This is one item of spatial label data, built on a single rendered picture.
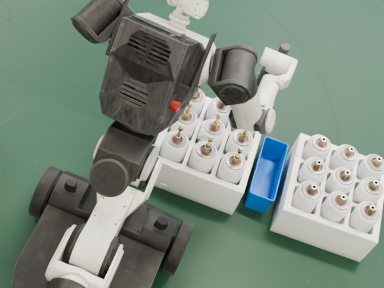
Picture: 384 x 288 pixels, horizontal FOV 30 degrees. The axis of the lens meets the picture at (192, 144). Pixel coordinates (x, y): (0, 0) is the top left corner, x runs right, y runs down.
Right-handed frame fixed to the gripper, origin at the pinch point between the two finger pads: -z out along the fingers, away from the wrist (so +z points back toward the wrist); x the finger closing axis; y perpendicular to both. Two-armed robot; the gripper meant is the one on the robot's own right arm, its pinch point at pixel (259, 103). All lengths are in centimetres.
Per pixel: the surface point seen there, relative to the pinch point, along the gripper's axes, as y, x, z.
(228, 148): 2.8, -3.8, -28.5
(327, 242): -49, -10, -42
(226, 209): -8.0, -18.3, -45.2
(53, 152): 63, -34, -48
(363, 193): -51, 6, -24
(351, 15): -13, 125, -48
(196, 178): 7.6, -21.3, -31.5
